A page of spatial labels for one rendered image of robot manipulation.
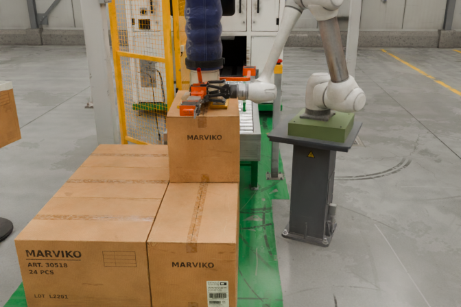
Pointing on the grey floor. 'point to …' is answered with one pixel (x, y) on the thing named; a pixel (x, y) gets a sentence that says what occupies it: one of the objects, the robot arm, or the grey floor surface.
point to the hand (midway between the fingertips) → (199, 90)
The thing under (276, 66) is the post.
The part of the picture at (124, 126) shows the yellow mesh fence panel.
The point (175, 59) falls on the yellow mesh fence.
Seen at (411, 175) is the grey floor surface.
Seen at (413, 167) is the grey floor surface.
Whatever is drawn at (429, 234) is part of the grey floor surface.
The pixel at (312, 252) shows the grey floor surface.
